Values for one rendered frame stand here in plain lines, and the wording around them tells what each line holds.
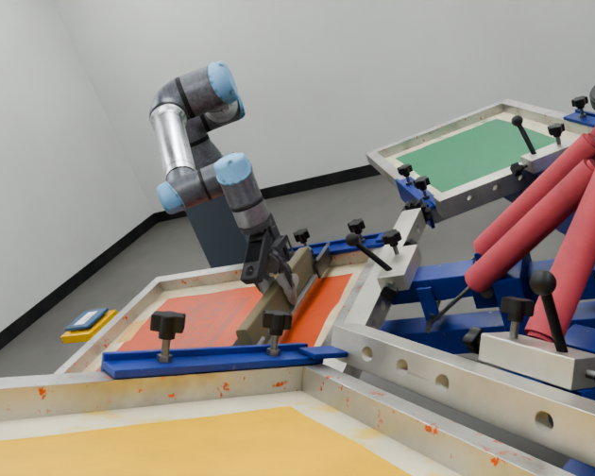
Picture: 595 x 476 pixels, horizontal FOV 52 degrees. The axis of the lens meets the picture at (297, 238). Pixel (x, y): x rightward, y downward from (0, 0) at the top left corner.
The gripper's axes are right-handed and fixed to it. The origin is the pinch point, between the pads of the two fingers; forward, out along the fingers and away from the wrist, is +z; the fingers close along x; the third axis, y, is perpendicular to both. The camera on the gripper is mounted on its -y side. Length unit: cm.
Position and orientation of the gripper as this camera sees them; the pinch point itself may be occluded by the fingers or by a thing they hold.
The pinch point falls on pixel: (282, 303)
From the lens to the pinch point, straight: 141.3
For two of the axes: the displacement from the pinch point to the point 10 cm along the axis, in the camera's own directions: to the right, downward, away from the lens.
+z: 3.4, 8.7, 3.5
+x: -8.7, 1.5, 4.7
